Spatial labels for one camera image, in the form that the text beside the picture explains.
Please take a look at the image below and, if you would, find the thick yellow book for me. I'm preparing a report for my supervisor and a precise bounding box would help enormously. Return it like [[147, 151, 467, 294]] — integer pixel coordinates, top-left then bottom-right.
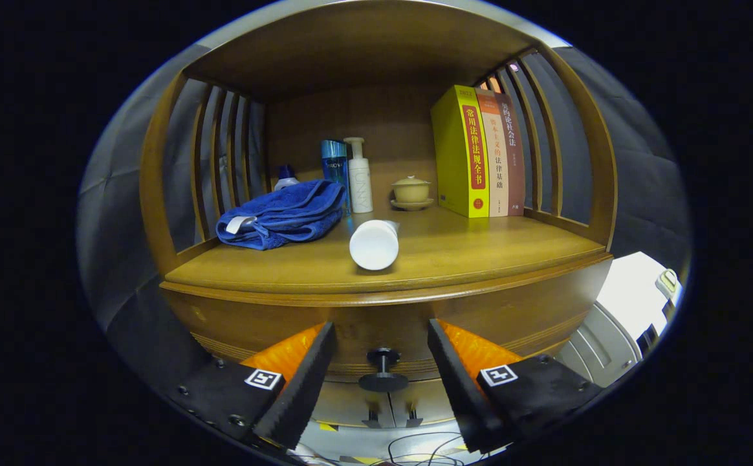
[[431, 85, 490, 219]]

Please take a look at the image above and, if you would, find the wooden cabinet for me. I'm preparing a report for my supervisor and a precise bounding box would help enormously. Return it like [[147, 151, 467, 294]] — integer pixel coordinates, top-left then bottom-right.
[[138, 0, 618, 428]]

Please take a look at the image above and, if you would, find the white cabinet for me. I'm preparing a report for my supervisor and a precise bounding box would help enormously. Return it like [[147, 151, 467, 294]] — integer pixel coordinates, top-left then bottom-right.
[[554, 251, 684, 389]]

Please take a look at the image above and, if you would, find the beige lidded tea cup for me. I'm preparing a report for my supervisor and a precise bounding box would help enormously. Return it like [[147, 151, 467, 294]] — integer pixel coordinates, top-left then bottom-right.
[[392, 175, 431, 203]]

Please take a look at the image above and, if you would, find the small yellow-green device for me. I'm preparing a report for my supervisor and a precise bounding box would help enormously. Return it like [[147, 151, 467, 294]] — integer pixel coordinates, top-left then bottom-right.
[[656, 269, 681, 298]]

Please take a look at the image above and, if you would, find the wooden countertop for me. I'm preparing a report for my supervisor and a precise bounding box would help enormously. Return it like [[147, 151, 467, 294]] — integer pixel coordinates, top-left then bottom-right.
[[163, 206, 610, 305]]

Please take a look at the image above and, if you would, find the wooden cabinet door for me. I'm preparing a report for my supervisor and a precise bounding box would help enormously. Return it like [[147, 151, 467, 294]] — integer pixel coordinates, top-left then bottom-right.
[[386, 379, 461, 425], [312, 381, 390, 428]]

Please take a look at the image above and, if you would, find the blue translucent bottle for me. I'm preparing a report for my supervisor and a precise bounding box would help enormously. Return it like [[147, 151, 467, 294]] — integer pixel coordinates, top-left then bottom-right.
[[322, 140, 351, 214]]

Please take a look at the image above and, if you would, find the beige orange book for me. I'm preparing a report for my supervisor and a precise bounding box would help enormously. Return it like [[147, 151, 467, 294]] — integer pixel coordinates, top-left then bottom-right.
[[475, 89, 510, 217]]

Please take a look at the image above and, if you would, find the blue towel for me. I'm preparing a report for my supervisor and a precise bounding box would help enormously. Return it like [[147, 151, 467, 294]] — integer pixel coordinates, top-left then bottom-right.
[[215, 179, 347, 250]]

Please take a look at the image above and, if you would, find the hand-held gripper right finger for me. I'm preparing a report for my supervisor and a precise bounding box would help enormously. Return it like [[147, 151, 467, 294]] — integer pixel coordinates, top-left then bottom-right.
[[427, 318, 604, 455]]

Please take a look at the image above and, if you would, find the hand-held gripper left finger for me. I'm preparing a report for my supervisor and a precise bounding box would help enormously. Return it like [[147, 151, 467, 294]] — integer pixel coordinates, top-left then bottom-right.
[[163, 322, 337, 454]]

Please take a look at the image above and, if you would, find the white green-label tube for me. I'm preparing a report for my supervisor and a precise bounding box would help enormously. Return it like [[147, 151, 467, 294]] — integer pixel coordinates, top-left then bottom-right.
[[349, 219, 401, 271]]

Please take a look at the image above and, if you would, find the black cable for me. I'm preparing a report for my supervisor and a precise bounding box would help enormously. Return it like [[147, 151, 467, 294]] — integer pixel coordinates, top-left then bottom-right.
[[386, 432, 468, 464]]

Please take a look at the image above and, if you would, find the brown book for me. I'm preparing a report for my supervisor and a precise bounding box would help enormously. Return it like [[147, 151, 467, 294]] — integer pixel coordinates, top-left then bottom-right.
[[496, 93, 526, 216]]

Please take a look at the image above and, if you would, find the white pump bottle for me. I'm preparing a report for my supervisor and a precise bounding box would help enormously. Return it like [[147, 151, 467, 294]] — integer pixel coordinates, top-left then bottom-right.
[[344, 137, 374, 214]]

